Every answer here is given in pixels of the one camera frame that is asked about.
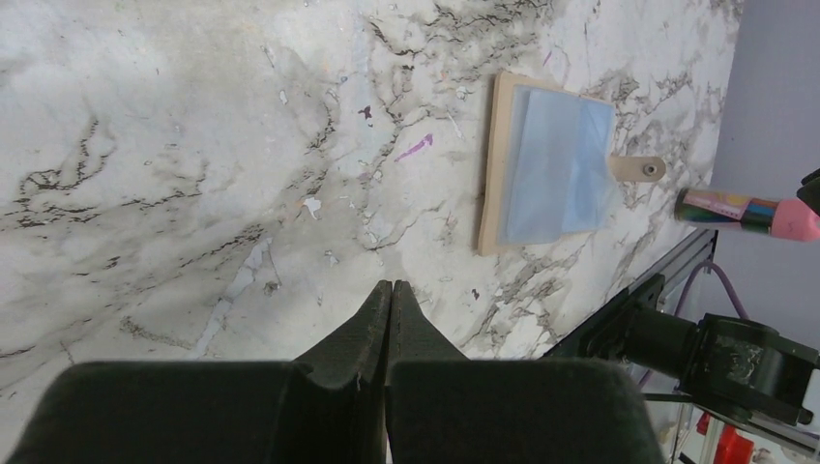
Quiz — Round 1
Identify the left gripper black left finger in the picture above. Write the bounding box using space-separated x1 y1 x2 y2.
10 280 393 463

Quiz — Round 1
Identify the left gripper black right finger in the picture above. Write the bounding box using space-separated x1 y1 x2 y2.
386 281 663 463

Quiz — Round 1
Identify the pink bottle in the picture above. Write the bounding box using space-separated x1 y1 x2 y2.
674 188 819 242

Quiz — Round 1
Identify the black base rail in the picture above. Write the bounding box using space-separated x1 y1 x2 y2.
542 274 666 361

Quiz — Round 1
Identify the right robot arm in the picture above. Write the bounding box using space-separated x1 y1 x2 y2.
582 171 819 425

